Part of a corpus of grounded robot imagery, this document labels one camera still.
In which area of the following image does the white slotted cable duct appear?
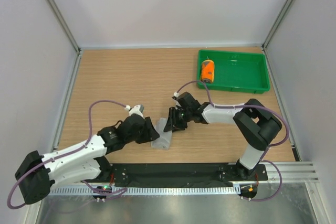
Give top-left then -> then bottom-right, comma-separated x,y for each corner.
49,184 -> 240,196

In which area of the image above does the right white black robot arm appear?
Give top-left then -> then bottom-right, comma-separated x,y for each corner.
161,92 -> 282,180

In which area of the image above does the green plastic tray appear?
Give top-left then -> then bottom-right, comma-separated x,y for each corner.
197,49 -> 270,94

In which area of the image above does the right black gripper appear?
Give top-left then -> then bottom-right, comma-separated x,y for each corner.
165,106 -> 192,133

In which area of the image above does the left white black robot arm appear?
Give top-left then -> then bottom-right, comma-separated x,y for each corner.
15,114 -> 163,205

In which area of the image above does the aluminium frame rail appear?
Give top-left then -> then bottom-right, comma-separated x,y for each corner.
31,160 -> 320,187

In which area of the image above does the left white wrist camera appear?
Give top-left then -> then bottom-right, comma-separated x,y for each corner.
124,104 -> 144,117

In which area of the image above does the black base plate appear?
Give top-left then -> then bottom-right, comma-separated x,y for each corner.
111,163 -> 268,188

